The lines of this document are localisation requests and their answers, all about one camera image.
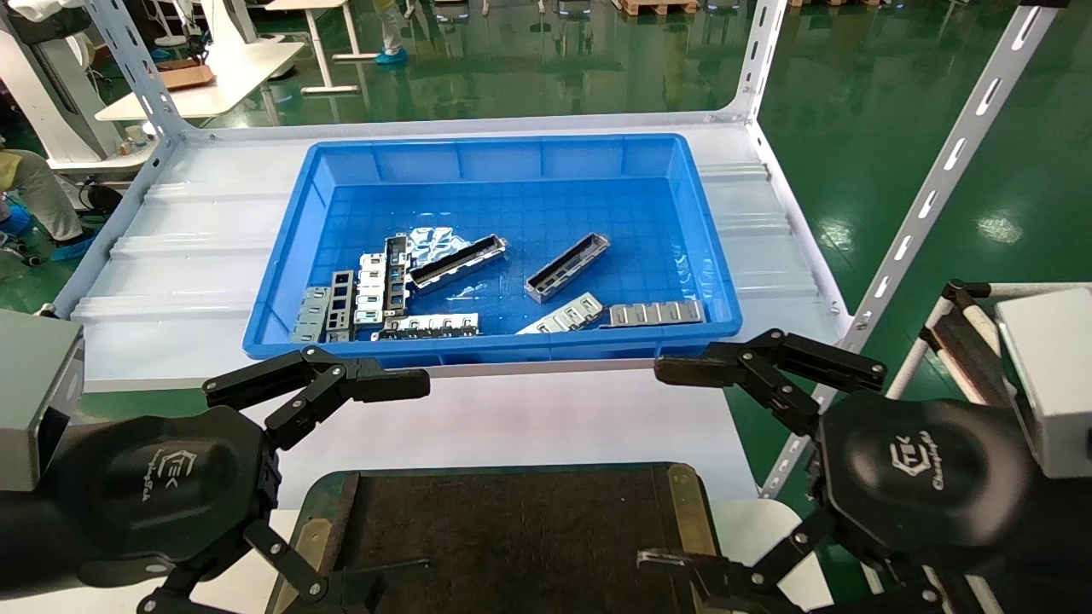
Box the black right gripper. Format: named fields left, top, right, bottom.
left=637, top=328, right=1092, bottom=614

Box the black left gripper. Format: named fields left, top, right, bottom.
left=0, top=345, right=431, bottom=614

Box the silver metal channel part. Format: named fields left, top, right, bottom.
left=523, top=232, right=613, bottom=305

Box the black container with brass edges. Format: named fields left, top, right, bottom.
left=264, top=462, right=730, bottom=614

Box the dark metal channel part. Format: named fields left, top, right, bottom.
left=409, top=235, right=510, bottom=293

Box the grey ribbed metal strip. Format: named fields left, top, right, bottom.
left=599, top=299, right=706, bottom=330

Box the silver flat tabbed strip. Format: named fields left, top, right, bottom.
left=371, top=312, right=481, bottom=343

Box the clear crumpled plastic bag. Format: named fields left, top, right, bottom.
left=406, top=225, right=472, bottom=269

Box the white metal shelf rack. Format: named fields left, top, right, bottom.
left=53, top=0, right=1069, bottom=500

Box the cart with white tubes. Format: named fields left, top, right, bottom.
left=887, top=280, right=1092, bottom=402

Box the blue plastic tray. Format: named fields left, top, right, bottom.
left=242, top=133, right=743, bottom=369

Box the person in beige trousers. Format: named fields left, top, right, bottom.
left=0, top=147, right=96, bottom=261

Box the white work table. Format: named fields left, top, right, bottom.
left=96, top=41, right=306, bottom=122

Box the cardboard box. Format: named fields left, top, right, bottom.
left=160, top=66, right=216, bottom=91

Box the white desk with T-legs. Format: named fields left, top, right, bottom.
left=264, top=0, right=363, bottom=95

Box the white machine stand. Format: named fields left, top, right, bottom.
left=0, top=0, right=159, bottom=184

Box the light grey slotted bracket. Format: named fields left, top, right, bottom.
left=292, top=286, right=333, bottom=345

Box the dark windowed metal bracket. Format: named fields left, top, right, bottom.
left=326, top=269, right=356, bottom=344

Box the silver angled tabbed bracket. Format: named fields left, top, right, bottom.
left=515, top=292, right=606, bottom=336

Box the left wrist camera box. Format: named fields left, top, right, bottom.
left=0, top=309, right=84, bottom=492

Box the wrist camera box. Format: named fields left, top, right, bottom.
left=0, top=309, right=84, bottom=492
left=996, top=288, right=1092, bottom=478

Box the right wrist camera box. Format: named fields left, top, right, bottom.
left=996, top=288, right=1092, bottom=478

